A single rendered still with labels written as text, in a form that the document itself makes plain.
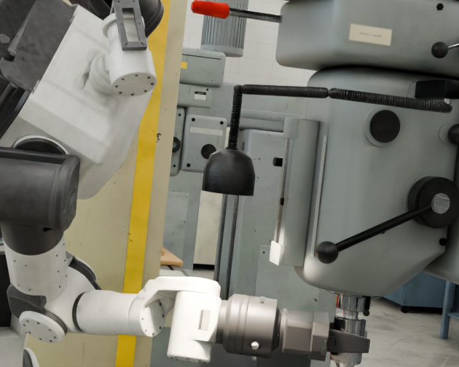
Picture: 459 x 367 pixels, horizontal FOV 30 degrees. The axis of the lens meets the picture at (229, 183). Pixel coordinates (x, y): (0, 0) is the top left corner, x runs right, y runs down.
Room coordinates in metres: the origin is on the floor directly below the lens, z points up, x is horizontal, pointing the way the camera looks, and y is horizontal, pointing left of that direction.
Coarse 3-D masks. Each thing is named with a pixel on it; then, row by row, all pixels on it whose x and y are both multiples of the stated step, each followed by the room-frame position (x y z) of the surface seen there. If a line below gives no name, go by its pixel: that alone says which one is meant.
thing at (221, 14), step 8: (192, 8) 1.29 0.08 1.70; (200, 8) 1.29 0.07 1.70; (208, 8) 1.30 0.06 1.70; (216, 8) 1.30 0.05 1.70; (224, 8) 1.30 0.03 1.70; (232, 8) 1.31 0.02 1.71; (216, 16) 1.31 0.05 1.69; (224, 16) 1.31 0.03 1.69; (240, 16) 1.32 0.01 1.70; (248, 16) 1.32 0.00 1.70; (256, 16) 1.32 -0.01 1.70; (264, 16) 1.33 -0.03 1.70; (272, 16) 1.33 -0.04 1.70; (280, 16) 1.33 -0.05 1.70
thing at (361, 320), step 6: (342, 312) 1.30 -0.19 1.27; (336, 318) 1.27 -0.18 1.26; (342, 318) 1.26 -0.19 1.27; (348, 318) 1.26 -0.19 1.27; (354, 318) 1.26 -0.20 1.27; (360, 318) 1.27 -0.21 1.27; (342, 324) 1.26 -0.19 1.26; (348, 324) 1.26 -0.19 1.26; (354, 324) 1.26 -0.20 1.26; (360, 324) 1.26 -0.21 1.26
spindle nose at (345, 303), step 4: (340, 296) 1.27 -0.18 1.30; (344, 296) 1.26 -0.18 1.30; (348, 296) 1.26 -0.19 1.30; (340, 300) 1.26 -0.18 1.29; (344, 300) 1.26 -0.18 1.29; (348, 300) 1.26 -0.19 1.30; (352, 300) 1.26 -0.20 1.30; (356, 300) 1.25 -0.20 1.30; (360, 300) 1.26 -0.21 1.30; (364, 300) 1.26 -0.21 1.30; (336, 304) 1.28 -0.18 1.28; (340, 304) 1.26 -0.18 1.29; (344, 304) 1.26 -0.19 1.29; (348, 304) 1.26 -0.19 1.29; (352, 304) 1.26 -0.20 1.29; (356, 304) 1.25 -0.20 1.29; (360, 304) 1.26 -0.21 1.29; (340, 308) 1.26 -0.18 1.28; (344, 308) 1.26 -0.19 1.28; (348, 308) 1.26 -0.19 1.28; (352, 308) 1.25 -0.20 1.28; (356, 308) 1.26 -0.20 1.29; (360, 308) 1.26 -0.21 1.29
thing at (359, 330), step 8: (336, 328) 1.27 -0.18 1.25; (344, 328) 1.26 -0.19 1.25; (352, 328) 1.26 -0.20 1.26; (360, 328) 1.26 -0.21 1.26; (336, 352) 1.26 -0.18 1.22; (344, 352) 1.26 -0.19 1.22; (336, 360) 1.26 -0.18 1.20; (344, 360) 1.26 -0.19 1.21; (352, 360) 1.26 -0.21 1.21; (360, 360) 1.27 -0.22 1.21
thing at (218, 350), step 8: (216, 344) 1.70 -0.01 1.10; (216, 352) 1.70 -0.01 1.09; (224, 352) 1.67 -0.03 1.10; (272, 352) 1.58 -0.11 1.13; (280, 352) 1.58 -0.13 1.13; (216, 360) 1.69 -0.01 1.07; (224, 360) 1.67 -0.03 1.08; (232, 360) 1.64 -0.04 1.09; (240, 360) 1.61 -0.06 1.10; (248, 360) 1.58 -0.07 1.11; (256, 360) 1.56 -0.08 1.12; (264, 360) 1.57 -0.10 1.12; (272, 360) 1.58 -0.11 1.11; (280, 360) 1.58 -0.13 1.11; (288, 360) 1.59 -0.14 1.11; (296, 360) 1.60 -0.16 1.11; (304, 360) 1.61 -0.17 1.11
